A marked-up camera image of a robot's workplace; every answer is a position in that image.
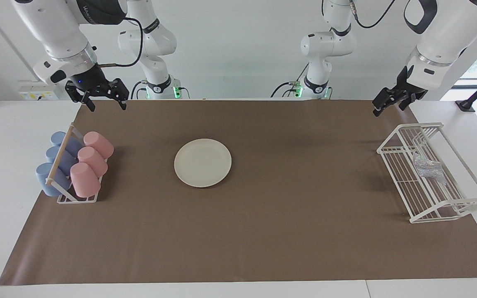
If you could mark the pink cup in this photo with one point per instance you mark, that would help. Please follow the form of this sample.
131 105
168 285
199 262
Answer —
93 160
84 180
99 144

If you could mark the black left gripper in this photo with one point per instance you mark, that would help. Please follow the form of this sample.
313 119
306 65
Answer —
406 91

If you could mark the white power socket box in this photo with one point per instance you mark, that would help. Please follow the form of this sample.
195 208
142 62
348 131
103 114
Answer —
31 93

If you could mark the brown table mat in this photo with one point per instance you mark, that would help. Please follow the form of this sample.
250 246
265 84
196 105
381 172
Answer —
263 231

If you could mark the blue cup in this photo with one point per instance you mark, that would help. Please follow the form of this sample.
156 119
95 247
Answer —
58 137
44 178
53 153

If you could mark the cream round plate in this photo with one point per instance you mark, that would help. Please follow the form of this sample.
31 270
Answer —
202 162

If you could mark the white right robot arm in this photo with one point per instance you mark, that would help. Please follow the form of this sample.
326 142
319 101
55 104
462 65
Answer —
56 29

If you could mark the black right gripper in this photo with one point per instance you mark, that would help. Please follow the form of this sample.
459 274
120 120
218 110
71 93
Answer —
87 80

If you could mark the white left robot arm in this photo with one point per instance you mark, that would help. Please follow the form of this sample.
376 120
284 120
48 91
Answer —
449 33

